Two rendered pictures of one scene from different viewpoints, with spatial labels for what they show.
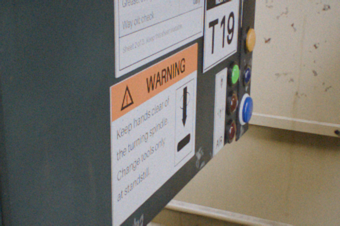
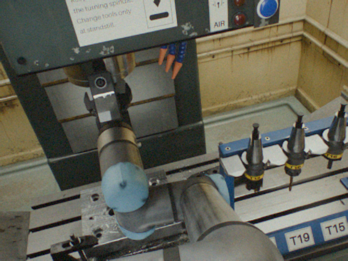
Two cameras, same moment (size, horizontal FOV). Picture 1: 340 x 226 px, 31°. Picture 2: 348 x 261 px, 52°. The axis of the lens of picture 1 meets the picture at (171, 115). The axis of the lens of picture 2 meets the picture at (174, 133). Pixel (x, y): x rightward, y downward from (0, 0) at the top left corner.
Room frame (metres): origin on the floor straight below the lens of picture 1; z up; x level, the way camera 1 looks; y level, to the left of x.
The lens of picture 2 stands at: (0.22, -0.47, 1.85)
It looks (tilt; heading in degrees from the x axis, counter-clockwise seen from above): 39 degrees down; 59
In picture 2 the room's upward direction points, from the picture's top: 9 degrees counter-clockwise
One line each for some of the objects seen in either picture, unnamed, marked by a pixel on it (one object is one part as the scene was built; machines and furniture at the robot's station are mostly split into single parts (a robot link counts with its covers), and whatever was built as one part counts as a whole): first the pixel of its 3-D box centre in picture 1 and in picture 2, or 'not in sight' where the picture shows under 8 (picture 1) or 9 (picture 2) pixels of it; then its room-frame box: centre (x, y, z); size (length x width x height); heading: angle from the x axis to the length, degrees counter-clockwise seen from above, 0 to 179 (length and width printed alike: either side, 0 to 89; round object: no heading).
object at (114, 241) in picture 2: not in sight; (129, 210); (0.44, 0.25, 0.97); 0.29 x 0.23 x 0.05; 157
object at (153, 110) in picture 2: not in sight; (112, 87); (0.65, 0.63, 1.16); 0.48 x 0.05 x 0.51; 157
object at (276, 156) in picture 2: not in sight; (275, 155); (0.75, -0.06, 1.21); 0.07 x 0.05 x 0.01; 67
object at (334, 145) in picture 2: not in sight; (335, 139); (0.90, -0.12, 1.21); 0.06 x 0.06 x 0.03
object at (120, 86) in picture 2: not in sight; (122, 93); (0.50, 0.19, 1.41); 0.09 x 0.03 x 0.06; 53
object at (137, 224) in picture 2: not in sight; (142, 207); (0.38, -0.04, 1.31); 0.11 x 0.08 x 0.11; 152
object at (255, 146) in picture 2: not in sight; (255, 147); (0.70, -0.04, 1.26); 0.04 x 0.04 x 0.07
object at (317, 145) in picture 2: not in sight; (315, 144); (0.85, -0.10, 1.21); 0.07 x 0.05 x 0.01; 67
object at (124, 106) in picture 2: not in sight; (114, 124); (0.42, 0.11, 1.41); 0.12 x 0.08 x 0.09; 67
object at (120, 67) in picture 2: not in sight; (94, 45); (0.47, 0.22, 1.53); 0.16 x 0.16 x 0.12
